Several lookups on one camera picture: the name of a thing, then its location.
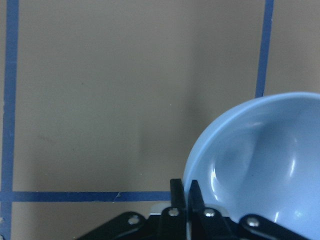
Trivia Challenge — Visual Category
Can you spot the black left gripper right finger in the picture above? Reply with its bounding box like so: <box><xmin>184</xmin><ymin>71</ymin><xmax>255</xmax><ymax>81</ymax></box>
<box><xmin>189</xmin><ymin>180</ymin><xmax>205</xmax><ymax>220</ymax></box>

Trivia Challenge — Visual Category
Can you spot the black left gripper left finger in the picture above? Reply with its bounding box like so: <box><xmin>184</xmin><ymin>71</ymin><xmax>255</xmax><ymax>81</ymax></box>
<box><xmin>170</xmin><ymin>178</ymin><xmax>186</xmax><ymax>211</ymax></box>

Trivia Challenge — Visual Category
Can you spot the blue bowl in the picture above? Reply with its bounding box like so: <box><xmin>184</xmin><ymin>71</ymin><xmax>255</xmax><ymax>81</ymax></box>
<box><xmin>183</xmin><ymin>92</ymin><xmax>320</xmax><ymax>240</ymax></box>

